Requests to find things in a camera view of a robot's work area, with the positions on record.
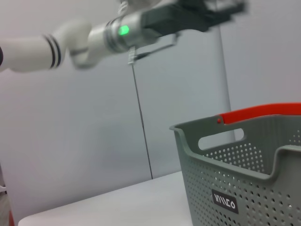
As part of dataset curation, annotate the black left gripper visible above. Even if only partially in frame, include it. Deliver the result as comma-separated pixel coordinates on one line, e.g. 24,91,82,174
142,2,213,38

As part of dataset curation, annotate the grey perforated storage bin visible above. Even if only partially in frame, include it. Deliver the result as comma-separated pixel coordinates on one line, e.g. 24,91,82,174
169,113,301,226

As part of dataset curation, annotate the thin dark arm cable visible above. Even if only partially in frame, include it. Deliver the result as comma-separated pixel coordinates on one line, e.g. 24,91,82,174
135,32,181,59

